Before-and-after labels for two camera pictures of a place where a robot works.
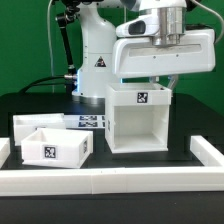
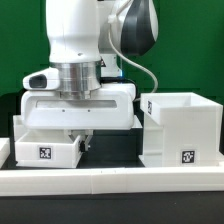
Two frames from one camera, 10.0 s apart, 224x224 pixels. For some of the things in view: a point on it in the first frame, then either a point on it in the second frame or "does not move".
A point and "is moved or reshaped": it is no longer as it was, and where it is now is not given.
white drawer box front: (57, 147) is moved or reshaped
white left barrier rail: (5, 150) does not move
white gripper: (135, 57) -> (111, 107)
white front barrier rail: (64, 182) does not move
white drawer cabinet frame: (137, 117) is moved or reshaped
